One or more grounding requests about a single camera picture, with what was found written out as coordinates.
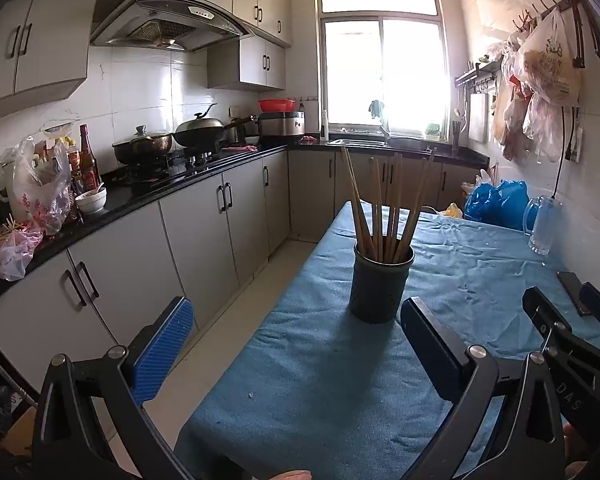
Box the blue table cloth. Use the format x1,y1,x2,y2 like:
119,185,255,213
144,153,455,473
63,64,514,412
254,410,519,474
175,200,600,480

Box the grey base cabinets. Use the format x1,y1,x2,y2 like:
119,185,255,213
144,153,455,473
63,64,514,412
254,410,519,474
0,149,486,401

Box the pink white plastic bag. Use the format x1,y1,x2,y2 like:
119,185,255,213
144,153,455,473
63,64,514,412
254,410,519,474
0,227,44,282

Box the black smartphone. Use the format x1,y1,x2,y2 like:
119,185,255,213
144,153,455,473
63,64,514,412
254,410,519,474
557,271,593,317

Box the white red-printed plastic bag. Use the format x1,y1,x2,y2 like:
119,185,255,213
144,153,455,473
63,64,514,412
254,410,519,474
0,135,74,237

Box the person's right hand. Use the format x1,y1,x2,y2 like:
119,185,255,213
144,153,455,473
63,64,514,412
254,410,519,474
562,422,599,480

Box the silver rice cooker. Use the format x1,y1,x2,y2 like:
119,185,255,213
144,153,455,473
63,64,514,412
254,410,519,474
257,111,306,141

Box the bunch of wooden chopsticks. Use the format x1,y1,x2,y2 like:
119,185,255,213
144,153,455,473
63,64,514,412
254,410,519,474
341,147,436,264

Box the green hanging cloth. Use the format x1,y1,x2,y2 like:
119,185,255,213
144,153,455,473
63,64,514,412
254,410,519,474
369,100,389,132

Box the clear glass mug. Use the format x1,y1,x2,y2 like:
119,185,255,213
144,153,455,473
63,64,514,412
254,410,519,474
522,196,563,256

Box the steel range hood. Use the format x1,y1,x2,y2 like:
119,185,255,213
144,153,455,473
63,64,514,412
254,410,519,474
90,0,254,54

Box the blue plastic bag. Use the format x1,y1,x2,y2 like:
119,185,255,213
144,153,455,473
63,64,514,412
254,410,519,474
462,180,531,231

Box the white ceramic bowl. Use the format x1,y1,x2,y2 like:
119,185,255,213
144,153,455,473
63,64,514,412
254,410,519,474
75,187,109,216

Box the white power socket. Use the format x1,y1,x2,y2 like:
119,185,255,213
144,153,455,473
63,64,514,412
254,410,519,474
568,127,585,164

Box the white cutting board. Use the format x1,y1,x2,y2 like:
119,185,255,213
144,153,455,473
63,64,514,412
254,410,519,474
467,94,490,144

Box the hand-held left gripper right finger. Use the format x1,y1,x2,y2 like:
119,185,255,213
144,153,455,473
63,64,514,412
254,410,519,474
400,296,567,480

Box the cardboard box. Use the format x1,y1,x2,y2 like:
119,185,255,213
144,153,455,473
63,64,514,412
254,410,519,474
0,405,39,459

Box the dark grey perforated utensil holder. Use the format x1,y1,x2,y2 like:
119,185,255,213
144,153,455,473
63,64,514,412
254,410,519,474
349,241,416,324

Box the bundle of bamboo skewers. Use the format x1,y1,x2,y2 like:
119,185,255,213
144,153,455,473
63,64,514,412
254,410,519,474
0,212,31,237

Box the grey wall cabinet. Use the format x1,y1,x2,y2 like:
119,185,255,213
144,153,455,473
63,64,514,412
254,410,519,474
0,0,99,111
207,35,287,92

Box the steel cooking pot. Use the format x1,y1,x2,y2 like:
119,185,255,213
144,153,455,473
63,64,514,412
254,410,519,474
112,125,174,166

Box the printed translucent plastic bag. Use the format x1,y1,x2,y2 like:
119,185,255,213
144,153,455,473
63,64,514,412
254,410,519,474
511,7,584,109

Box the black wall rack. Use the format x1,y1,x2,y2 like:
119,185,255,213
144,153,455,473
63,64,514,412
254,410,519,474
454,59,504,93

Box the black gas stove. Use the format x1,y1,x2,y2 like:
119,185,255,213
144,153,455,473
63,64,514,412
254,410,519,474
114,147,222,184

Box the black kitchen countertop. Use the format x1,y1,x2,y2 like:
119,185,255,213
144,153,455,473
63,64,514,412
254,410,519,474
0,137,491,311

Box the kitchen window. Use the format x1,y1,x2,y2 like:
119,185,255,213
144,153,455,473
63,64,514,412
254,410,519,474
315,0,456,137

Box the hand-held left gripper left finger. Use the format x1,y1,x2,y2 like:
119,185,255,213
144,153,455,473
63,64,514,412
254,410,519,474
32,296,196,480

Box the dark wall hook rail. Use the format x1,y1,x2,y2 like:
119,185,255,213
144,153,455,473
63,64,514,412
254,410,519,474
511,0,600,97

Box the black wok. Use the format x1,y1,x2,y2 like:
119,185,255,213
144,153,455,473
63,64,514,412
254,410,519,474
172,104,257,149

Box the black power cable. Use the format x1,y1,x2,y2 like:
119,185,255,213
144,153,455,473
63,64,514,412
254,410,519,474
552,106,579,201

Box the bunch of hanging plastic bags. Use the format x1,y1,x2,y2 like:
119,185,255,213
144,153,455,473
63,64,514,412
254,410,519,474
489,42,567,164

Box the brown sauce bottle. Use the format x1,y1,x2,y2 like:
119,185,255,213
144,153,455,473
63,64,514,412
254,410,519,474
78,124,101,194

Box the steel kitchen sink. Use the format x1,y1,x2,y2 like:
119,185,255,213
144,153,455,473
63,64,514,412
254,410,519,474
329,137,433,155

